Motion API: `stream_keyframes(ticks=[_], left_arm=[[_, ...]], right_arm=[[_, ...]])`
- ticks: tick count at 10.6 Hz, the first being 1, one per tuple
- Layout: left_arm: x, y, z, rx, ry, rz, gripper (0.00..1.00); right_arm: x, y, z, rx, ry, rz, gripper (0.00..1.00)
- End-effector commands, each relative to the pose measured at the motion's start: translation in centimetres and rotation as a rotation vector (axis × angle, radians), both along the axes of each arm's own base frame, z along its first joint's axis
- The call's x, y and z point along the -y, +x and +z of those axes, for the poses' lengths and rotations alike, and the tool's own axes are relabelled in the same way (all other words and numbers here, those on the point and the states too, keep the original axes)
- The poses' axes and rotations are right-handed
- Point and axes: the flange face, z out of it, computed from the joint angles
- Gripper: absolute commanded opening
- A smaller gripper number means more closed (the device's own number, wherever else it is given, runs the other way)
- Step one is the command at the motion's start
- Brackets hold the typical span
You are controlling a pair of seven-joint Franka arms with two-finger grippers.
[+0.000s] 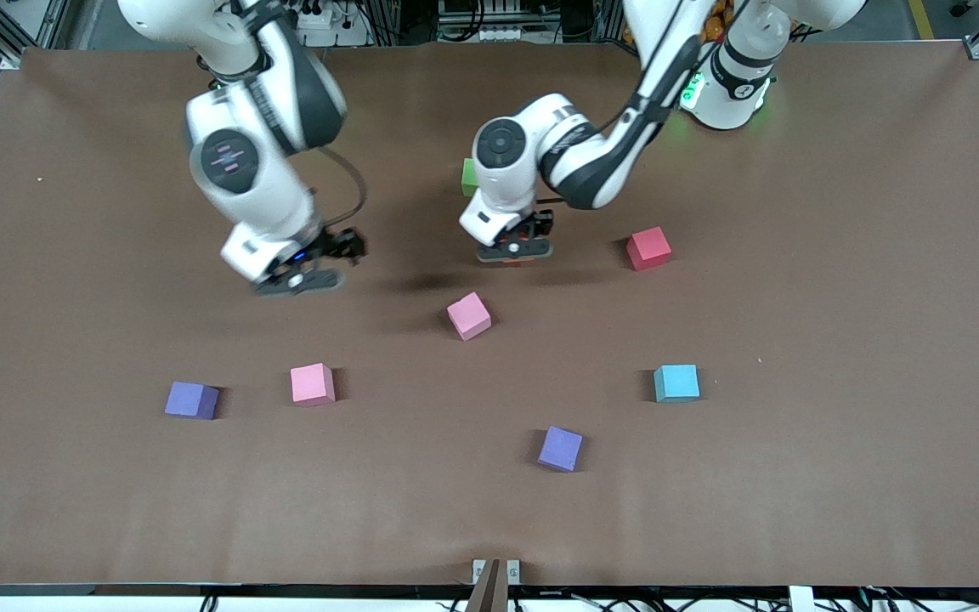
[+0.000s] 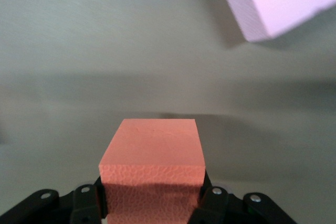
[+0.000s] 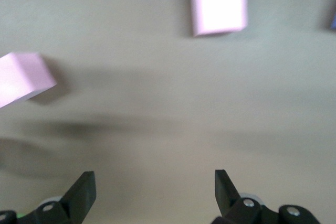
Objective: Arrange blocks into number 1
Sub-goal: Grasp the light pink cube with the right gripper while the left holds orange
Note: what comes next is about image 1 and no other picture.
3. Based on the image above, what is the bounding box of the pink foam block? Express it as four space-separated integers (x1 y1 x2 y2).
290 363 337 406
446 292 493 342

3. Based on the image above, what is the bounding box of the purple foam block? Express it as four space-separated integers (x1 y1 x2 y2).
164 382 220 421
537 426 584 473

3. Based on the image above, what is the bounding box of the red foam block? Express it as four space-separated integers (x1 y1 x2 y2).
625 226 673 272

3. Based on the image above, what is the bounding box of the metal equipment rack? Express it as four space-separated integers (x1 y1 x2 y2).
437 0 560 43

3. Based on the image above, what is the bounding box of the cyan foam block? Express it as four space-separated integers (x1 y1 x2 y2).
654 364 701 404

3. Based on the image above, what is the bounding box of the white power strip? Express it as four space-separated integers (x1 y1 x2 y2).
290 0 346 31

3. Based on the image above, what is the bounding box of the orange snack bag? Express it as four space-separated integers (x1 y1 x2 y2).
700 0 733 43

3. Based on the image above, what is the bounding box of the brown paper table cover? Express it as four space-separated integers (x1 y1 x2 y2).
0 41 979 589

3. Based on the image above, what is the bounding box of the brown mounting pole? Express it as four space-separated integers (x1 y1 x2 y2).
464 558 510 612

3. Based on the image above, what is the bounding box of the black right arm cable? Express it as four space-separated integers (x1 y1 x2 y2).
320 146 369 229

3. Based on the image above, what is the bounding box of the small metal mounting bracket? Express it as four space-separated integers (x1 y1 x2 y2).
472 558 522 587

